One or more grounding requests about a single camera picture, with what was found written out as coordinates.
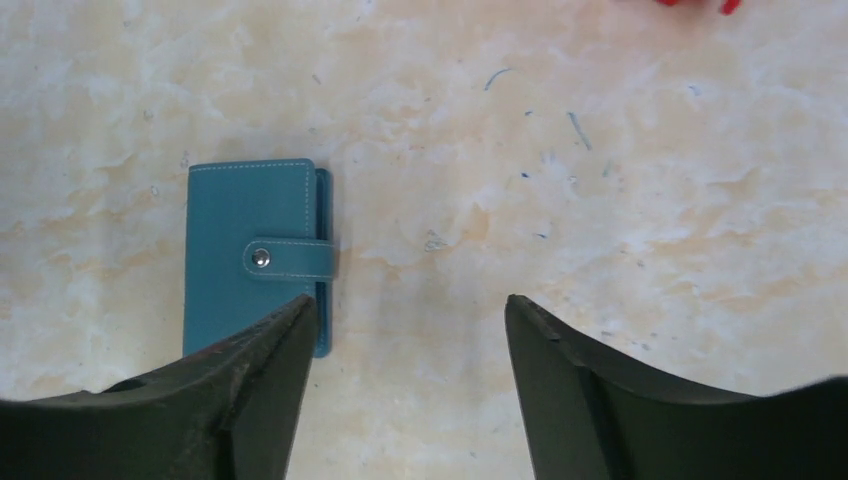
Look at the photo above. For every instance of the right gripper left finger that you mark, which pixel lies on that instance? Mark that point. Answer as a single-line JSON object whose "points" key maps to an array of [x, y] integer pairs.
{"points": [[229, 411]]}

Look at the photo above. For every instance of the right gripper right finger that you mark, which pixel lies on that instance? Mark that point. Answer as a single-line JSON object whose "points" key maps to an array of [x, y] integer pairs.
{"points": [[592, 412]]}

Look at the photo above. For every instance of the teal card holder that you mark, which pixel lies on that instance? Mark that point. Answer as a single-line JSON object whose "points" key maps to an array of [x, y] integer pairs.
{"points": [[258, 235]]}

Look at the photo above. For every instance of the red plastic bin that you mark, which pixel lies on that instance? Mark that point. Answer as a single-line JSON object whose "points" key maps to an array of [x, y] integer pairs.
{"points": [[724, 7]]}

